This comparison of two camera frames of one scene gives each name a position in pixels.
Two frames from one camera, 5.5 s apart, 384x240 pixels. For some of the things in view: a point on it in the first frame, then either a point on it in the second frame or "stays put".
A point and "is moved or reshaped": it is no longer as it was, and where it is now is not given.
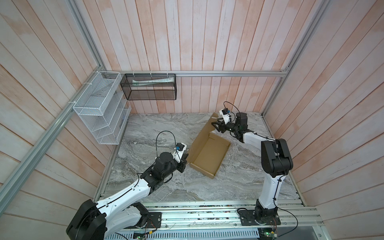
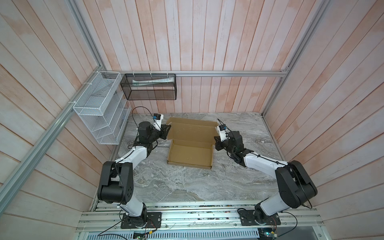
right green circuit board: (266, 233) stays put
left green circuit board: (140, 236) stays put
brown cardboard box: (207, 152) is moved or reshaped
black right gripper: (219, 129) to (218, 146)
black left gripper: (182, 164) to (163, 132)
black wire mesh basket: (149, 86) stays put
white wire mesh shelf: (105, 107) stays put
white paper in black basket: (136, 83) stays put
